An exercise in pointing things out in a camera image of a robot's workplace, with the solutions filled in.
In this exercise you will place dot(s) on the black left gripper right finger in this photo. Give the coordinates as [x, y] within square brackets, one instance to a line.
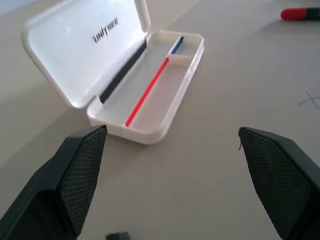
[285, 180]

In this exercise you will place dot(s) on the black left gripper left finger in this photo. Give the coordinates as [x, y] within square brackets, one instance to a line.
[57, 185]

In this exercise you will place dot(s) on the black marker with red cap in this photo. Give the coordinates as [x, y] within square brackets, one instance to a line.
[292, 13]

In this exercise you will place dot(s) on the white plastic tray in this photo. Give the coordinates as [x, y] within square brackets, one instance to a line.
[75, 50]

